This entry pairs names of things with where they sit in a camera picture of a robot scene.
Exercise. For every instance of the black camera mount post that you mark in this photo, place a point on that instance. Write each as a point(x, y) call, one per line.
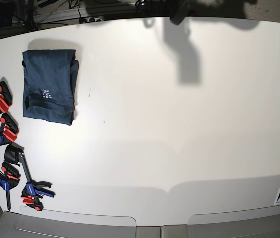
point(179, 9)

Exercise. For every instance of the right grey chair back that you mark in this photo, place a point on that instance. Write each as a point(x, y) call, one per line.
point(253, 223)

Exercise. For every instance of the grey chair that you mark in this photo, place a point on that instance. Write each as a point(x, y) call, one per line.
point(13, 225)
point(253, 223)

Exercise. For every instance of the left grey chair back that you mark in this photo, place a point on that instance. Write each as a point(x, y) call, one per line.
point(13, 225)

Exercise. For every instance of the blue T-shirt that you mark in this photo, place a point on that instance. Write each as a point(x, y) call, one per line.
point(50, 78)

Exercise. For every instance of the bottom blue red bar clamp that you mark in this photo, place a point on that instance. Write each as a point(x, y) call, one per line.
point(34, 191)

